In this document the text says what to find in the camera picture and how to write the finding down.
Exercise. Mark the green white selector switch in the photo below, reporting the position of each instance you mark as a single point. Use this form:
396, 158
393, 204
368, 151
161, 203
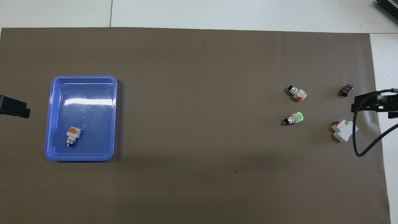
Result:
294, 118

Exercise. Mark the brown table mat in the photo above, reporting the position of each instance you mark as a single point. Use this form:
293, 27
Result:
199, 130

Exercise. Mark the small black electronic component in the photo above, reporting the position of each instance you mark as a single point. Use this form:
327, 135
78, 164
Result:
346, 90

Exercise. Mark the orange white switch black knob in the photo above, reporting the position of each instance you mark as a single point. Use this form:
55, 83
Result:
297, 92

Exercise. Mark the dark grey ribbed device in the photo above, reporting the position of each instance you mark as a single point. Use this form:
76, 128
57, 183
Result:
388, 7

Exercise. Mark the blue plastic tray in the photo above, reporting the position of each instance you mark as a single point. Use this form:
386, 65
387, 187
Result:
90, 90

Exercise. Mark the orange white push switch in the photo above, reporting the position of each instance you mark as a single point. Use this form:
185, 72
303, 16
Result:
73, 133

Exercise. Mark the white circuit breaker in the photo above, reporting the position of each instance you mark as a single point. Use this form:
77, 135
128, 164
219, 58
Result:
343, 130

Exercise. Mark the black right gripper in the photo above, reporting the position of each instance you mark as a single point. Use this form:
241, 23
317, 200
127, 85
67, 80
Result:
392, 104

